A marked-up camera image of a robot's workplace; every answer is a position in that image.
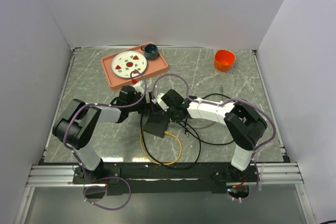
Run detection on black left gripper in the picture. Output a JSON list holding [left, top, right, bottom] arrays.
[[128, 93, 163, 114]]

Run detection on short black ethernet cable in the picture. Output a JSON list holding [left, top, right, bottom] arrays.
[[181, 121, 192, 138]]

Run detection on yellow ethernet cable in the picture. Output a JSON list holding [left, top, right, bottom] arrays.
[[140, 126, 183, 166]]

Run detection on black network switch box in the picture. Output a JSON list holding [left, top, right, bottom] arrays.
[[143, 112, 170, 138]]

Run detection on long black ethernet cable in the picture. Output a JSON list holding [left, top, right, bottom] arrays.
[[140, 93, 236, 170]]

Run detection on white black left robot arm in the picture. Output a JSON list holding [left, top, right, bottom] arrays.
[[52, 86, 153, 183]]

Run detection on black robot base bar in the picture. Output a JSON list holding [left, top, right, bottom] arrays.
[[72, 162, 257, 196]]

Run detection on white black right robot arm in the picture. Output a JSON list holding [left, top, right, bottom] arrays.
[[156, 89, 267, 182]]

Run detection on white plate with strawberries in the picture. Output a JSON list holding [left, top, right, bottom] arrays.
[[111, 50, 148, 79]]

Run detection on pink rectangular tray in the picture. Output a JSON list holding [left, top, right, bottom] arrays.
[[101, 44, 169, 91]]

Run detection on dark blue mug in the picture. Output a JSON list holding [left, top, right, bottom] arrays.
[[141, 44, 159, 60]]

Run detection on orange plastic cup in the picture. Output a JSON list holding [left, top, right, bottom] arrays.
[[214, 49, 236, 72]]

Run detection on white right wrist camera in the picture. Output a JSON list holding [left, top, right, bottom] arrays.
[[152, 93, 169, 112]]

